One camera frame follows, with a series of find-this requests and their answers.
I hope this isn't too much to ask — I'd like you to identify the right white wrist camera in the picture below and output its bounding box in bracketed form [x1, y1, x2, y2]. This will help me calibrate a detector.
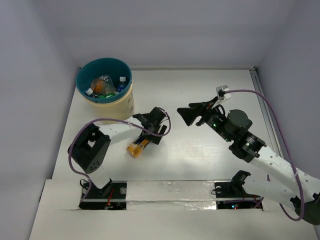
[208, 85, 231, 108]

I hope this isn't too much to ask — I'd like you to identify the silver taped front rail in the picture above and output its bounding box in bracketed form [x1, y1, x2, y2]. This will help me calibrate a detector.
[79, 179, 263, 211]

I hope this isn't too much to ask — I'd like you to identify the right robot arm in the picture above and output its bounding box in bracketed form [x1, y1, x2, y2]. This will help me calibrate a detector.
[177, 102, 320, 226]

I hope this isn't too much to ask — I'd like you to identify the orange label tea bottle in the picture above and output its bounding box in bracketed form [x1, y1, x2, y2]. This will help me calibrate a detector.
[90, 78, 106, 93]

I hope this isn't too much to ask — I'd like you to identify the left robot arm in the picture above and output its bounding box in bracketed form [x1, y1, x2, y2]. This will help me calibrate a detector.
[67, 107, 171, 201]

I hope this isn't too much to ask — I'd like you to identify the green plastic bottle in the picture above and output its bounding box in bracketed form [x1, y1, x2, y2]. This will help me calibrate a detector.
[97, 91, 119, 99]

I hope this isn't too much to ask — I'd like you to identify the blue label clear bottle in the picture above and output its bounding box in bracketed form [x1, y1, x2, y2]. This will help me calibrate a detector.
[117, 76, 127, 93]

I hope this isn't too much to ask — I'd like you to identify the orange bottle dark label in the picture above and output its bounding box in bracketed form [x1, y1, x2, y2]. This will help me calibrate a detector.
[126, 136, 150, 158]

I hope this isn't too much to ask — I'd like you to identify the teal and cream bin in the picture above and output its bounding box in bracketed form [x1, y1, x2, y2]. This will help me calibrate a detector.
[75, 57, 135, 120]

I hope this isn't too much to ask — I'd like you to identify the large clear ribbed bottle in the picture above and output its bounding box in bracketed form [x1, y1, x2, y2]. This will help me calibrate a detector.
[85, 87, 99, 98]

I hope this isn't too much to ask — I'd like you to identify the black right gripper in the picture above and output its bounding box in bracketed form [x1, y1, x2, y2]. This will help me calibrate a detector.
[177, 95, 233, 142]

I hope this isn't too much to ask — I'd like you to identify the aluminium side rail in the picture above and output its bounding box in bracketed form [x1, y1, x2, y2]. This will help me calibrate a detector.
[249, 67, 283, 157]

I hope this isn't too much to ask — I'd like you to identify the clear bottle white cap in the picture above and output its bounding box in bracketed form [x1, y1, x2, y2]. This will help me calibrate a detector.
[100, 74, 117, 93]

